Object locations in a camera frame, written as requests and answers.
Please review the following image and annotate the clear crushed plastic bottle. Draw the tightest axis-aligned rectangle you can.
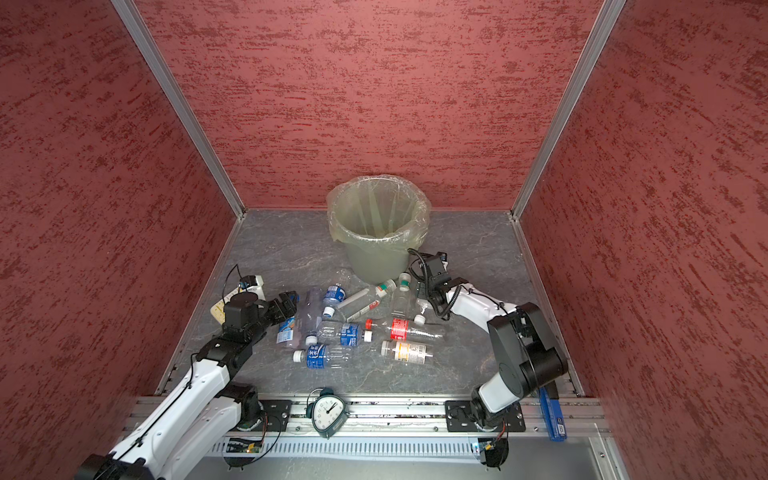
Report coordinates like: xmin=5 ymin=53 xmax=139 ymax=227
xmin=276 ymin=287 xmax=325 ymax=350

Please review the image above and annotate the blue label bottle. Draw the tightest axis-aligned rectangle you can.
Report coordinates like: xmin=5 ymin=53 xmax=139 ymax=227
xmin=322 ymin=283 xmax=347 ymax=320
xmin=292 ymin=344 xmax=353 ymax=370
xmin=304 ymin=322 xmax=373 ymax=348

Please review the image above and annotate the yellow label white cap bottle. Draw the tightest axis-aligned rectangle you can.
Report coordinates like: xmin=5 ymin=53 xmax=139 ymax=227
xmin=380 ymin=340 xmax=433 ymax=365

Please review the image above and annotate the green cap slim bottle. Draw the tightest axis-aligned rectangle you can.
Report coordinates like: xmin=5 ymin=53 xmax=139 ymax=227
xmin=337 ymin=279 xmax=396 ymax=321

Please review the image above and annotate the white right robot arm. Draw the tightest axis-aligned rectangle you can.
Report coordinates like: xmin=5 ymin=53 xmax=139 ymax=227
xmin=408 ymin=248 xmax=569 ymax=429

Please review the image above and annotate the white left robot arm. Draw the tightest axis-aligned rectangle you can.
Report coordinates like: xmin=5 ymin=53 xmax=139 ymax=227
xmin=75 ymin=291 xmax=299 ymax=479

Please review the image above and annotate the clear green bin liner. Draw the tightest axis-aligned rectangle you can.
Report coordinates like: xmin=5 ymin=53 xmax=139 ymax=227
xmin=326 ymin=174 xmax=432 ymax=252

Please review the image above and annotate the beige calculator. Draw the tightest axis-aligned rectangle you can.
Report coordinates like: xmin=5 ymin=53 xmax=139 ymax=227
xmin=209 ymin=299 xmax=226 ymax=324

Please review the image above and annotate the red label bottle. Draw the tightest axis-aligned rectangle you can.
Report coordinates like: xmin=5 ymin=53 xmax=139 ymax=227
xmin=364 ymin=318 xmax=447 ymax=343

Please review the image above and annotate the green heart alarm clock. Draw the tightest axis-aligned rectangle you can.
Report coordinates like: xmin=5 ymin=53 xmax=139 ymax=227
xmin=306 ymin=387 xmax=348 ymax=439

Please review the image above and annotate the blue tool right edge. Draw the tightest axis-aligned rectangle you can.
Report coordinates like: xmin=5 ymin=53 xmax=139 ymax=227
xmin=539 ymin=382 xmax=567 ymax=442

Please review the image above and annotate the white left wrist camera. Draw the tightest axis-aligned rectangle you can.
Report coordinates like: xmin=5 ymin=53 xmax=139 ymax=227
xmin=238 ymin=275 xmax=266 ymax=300

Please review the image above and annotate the aluminium front rail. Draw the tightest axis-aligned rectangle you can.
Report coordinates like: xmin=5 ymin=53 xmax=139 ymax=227
xmin=207 ymin=396 xmax=612 ymax=463

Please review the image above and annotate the aluminium right corner post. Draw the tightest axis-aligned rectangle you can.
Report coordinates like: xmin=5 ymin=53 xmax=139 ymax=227
xmin=511 ymin=0 xmax=628 ymax=218

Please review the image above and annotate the aluminium corner post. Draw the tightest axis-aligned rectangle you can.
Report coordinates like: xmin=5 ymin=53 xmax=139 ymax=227
xmin=110 ymin=0 xmax=247 ymax=218
xmin=511 ymin=0 xmax=628 ymax=218

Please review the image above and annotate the aluminium left corner post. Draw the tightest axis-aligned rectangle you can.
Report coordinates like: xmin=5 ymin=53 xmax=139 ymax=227
xmin=110 ymin=0 xmax=247 ymax=218

